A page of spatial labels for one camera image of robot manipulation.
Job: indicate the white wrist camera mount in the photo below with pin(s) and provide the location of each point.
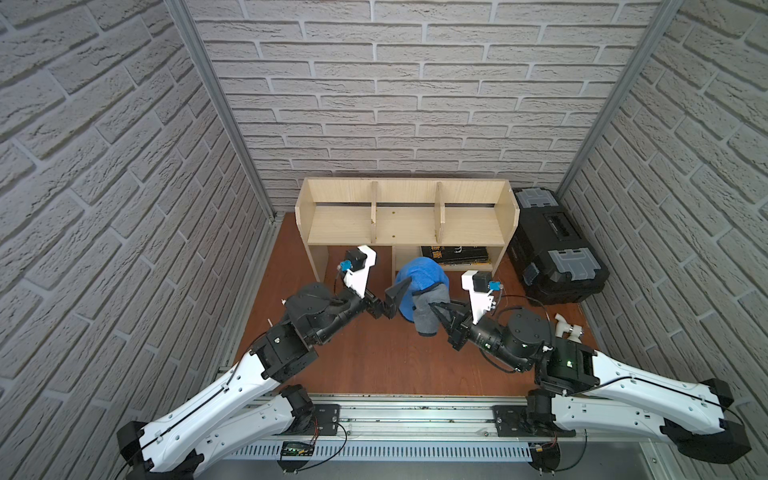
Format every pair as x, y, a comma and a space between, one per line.
355, 268
484, 292

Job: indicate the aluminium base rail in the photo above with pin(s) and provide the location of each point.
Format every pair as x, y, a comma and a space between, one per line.
416, 430

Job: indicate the light wooden bookshelf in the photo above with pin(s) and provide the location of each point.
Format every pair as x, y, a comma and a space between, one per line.
406, 214

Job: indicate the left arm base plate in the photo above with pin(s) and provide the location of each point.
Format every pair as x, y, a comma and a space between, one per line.
320, 422

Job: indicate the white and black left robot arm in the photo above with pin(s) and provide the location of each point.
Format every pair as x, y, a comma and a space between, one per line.
253, 399

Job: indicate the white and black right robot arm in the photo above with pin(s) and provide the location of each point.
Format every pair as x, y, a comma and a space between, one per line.
579, 387

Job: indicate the black plastic toolbox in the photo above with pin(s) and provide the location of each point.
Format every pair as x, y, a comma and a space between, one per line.
554, 261

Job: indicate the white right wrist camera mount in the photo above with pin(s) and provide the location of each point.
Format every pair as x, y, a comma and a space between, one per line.
484, 292

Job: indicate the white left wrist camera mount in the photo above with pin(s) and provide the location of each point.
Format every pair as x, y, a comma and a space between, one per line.
355, 268

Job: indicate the small green circuit board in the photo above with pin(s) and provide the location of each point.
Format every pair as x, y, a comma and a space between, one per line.
296, 449

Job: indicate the black book with gold lettering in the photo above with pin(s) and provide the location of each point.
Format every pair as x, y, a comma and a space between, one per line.
455, 255

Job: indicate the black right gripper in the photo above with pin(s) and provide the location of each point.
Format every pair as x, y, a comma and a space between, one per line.
460, 325

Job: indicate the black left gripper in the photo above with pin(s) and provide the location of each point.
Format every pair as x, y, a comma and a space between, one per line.
372, 302

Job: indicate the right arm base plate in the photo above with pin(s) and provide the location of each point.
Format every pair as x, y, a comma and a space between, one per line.
520, 421

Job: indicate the blue and grey microfibre cloth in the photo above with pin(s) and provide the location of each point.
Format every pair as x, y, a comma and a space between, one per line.
429, 284

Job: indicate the white plastic pipe fitting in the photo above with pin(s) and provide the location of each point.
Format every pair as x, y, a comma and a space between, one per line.
567, 331

